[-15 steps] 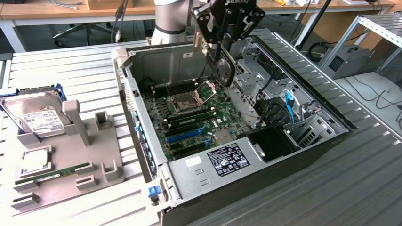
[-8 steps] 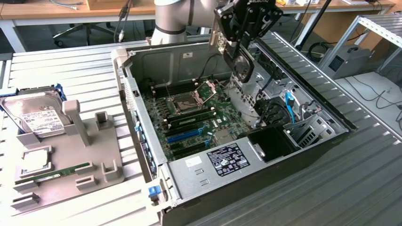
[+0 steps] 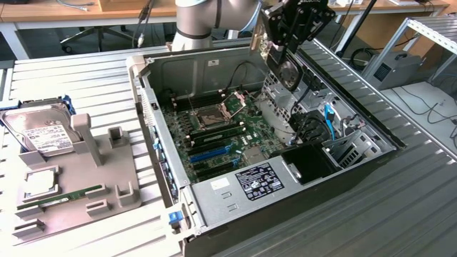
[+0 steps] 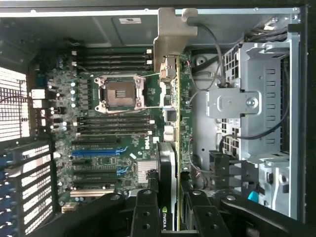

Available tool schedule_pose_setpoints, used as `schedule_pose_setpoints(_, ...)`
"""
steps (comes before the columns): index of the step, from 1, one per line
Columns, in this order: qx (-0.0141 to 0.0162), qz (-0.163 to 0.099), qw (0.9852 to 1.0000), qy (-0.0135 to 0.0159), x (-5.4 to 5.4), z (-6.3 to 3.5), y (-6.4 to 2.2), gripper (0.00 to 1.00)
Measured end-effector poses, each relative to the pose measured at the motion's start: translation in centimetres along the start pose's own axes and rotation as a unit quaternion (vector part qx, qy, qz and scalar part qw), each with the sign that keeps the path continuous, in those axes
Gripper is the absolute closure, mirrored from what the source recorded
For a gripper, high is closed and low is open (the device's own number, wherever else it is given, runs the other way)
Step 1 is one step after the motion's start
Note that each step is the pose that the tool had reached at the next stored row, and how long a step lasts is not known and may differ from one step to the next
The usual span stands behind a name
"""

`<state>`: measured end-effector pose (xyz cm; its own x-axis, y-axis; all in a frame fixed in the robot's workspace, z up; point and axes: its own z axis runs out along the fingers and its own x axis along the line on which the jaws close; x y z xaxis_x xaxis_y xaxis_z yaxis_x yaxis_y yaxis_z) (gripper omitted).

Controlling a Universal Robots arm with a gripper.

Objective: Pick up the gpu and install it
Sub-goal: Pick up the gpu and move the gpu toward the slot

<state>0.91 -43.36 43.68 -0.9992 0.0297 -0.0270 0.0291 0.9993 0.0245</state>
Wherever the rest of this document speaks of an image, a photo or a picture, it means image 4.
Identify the metal socket cover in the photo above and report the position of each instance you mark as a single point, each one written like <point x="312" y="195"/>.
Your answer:
<point x="140" y="84"/>

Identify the metal disk bay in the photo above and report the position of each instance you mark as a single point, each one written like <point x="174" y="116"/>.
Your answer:
<point x="269" y="81"/>

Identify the short black expansion slot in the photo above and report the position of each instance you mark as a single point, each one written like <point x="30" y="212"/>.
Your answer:
<point x="81" y="162"/>

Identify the white expansion slot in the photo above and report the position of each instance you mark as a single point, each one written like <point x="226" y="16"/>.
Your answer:
<point x="92" y="192"/>

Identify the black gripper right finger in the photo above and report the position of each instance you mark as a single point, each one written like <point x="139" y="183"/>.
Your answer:
<point x="207" y="217"/>

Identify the CPU socket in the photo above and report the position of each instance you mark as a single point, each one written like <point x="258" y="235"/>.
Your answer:
<point x="119" y="92"/>

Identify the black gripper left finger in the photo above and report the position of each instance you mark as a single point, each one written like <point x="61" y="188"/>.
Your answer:
<point x="145" y="214"/>

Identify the thin metal locking lever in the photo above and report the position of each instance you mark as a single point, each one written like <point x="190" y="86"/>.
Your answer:
<point x="154" y="106"/>
<point x="151" y="75"/>

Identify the silver chipset heat sink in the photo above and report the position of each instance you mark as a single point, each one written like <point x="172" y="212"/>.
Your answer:
<point x="146" y="170"/>

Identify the black RAM slot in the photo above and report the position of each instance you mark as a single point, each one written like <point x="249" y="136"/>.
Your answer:
<point x="113" y="117"/>
<point x="111" y="69"/>
<point x="111" y="63"/>
<point x="111" y="58"/>
<point x="111" y="51"/>
<point x="113" y="129"/>
<point x="81" y="135"/>
<point x="113" y="123"/>

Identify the green Dell motherboard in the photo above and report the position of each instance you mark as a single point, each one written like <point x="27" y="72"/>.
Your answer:
<point x="128" y="148"/>

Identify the open black PC case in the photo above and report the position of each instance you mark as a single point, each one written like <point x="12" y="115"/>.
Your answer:
<point x="74" y="27"/>

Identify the blue expansion slot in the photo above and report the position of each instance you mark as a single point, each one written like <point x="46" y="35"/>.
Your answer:
<point x="93" y="152"/>

